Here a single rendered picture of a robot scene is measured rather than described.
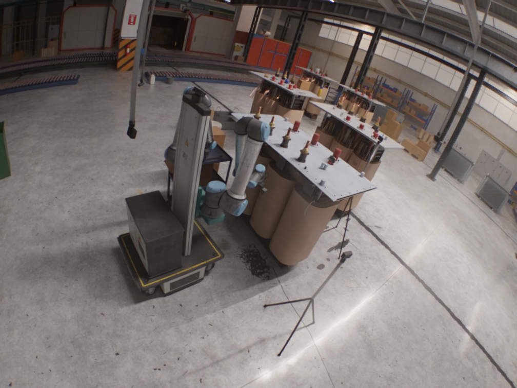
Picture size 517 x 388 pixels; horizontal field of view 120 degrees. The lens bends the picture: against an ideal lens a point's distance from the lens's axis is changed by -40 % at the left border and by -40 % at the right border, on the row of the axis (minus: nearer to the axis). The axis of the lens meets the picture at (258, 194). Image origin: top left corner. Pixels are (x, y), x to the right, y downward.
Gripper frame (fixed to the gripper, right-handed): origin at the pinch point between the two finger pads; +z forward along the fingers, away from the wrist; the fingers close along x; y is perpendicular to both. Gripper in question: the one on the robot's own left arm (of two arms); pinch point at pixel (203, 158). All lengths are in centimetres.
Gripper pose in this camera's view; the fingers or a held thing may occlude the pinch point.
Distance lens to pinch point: 281.9
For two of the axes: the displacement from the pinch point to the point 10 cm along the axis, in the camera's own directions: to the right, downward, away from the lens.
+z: -2.6, 7.8, 5.7
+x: -5.9, -5.9, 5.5
